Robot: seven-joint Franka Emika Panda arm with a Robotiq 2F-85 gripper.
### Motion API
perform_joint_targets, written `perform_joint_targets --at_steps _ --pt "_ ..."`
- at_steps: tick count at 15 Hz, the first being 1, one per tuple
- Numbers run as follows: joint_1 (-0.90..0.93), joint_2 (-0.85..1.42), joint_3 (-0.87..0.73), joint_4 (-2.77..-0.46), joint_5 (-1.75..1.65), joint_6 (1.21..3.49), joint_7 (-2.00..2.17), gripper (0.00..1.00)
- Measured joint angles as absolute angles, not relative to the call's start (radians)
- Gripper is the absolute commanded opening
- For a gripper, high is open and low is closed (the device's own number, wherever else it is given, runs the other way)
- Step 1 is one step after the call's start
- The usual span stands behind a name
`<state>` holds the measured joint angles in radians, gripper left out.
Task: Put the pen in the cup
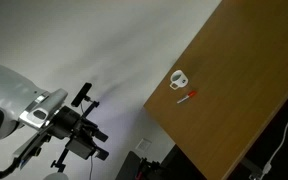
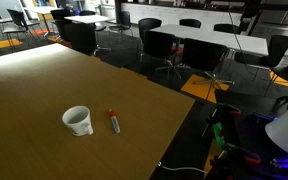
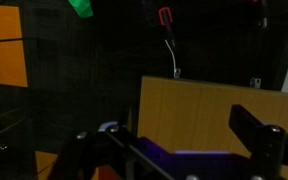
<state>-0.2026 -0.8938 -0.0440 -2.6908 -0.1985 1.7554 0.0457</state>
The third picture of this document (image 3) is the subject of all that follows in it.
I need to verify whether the red handled clamp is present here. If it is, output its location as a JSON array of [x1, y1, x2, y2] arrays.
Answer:
[[158, 7, 176, 48]]

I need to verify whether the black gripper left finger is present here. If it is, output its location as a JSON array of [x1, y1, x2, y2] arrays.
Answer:
[[47, 125, 141, 180]]

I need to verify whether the green plastic clamp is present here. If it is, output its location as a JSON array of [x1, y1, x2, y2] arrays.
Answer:
[[68, 0, 93, 18]]

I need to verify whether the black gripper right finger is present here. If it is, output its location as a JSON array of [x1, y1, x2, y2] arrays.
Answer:
[[229, 104, 288, 180]]

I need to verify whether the white cable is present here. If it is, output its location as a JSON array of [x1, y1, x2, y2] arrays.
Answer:
[[164, 39, 182, 79]]

